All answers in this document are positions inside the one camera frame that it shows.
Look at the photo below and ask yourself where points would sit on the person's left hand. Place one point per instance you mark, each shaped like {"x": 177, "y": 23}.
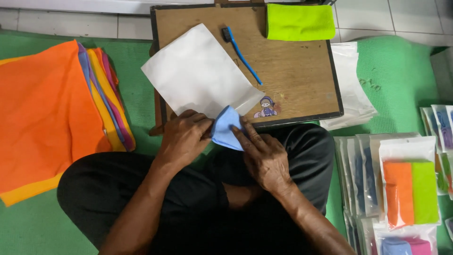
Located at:
{"x": 180, "y": 136}

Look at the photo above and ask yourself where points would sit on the person's right hand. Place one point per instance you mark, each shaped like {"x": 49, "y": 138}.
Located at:
{"x": 267, "y": 161}

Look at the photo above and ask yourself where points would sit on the person's left fingers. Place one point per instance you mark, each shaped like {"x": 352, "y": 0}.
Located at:
{"x": 202, "y": 124}

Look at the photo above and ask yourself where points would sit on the light blue microfibre cloth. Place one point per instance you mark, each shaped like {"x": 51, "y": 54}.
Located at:
{"x": 224, "y": 129}

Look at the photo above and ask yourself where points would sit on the white plastic pouch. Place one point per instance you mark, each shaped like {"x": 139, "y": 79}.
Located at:
{"x": 198, "y": 70}

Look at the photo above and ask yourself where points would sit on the cartoon figure sticker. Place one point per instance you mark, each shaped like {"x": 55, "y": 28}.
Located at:
{"x": 267, "y": 107}

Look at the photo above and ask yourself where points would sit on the person's black trousers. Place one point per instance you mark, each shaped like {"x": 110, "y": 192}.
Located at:
{"x": 191, "y": 198}

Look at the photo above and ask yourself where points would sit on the blue brush with black bristles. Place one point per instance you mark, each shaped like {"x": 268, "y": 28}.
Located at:
{"x": 244, "y": 58}

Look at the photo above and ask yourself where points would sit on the folded lime green cloth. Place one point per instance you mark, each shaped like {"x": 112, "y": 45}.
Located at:
{"x": 300, "y": 22}

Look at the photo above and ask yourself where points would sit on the stack of empty white pouches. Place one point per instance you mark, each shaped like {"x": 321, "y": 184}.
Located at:
{"x": 350, "y": 92}

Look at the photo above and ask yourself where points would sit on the pile of coloured cloths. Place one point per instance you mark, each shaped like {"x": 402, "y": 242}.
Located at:
{"x": 39, "y": 117}

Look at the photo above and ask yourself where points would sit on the row of packed pouches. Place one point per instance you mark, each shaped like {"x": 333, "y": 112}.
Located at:
{"x": 361, "y": 177}

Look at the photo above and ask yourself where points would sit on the green floor mat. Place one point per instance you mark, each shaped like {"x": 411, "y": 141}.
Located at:
{"x": 396, "y": 74}

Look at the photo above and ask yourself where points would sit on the pouch with orange and green cloths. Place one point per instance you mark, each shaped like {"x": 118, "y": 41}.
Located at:
{"x": 410, "y": 191}

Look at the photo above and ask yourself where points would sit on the pouch with blue and pink cloths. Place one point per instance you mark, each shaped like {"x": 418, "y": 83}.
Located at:
{"x": 407, "y": 244}

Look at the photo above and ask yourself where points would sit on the heap of packed purple-cloth pouches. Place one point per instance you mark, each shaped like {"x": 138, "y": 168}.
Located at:
{"x": 444, "y": 131}

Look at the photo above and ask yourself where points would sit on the wooden board with black frame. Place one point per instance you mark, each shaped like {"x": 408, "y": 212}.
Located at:
{"x": 300, "y": 81}

